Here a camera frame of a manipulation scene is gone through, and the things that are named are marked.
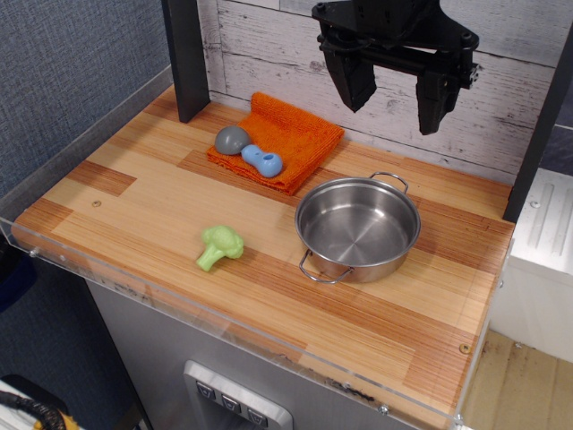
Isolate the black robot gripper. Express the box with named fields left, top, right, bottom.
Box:
left=312, top=1, right=479, bottom=135

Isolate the green toy broccoli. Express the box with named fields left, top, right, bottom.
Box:
left=196, top=225, right=244, bottom=271

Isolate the stainless steel pot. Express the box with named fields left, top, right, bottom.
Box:
left=295, top=171, right=422, bottom=285

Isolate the orange folded cloth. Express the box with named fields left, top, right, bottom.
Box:
left=207, top=92, right=345, bottom=195

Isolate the blue toy bone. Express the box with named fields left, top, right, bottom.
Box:
left=241, top=144, right=283, bottom=178

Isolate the grey toy mushroom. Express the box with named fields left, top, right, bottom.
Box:
left=215, top=125, right=252, bottom=155

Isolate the white aluminium side platform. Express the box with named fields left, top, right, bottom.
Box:
left=490, top=168, right=572, bottom=362

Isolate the clear acrylic table guard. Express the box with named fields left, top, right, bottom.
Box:
left=1, top=60, right=513, bottom=429

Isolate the silver toy fridge cabinet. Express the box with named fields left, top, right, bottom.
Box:
left=88, top=282, right=407, bottom=429

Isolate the silver dispenser button panel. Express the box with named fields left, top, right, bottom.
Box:
left=184, top=360, right=294, bottom=429

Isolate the black vertical post right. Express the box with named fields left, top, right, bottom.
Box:
left=502, top=24, right=572, bottom=223

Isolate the black braided cable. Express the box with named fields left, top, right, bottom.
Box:
left=0, top=390, right=64, bottom=430

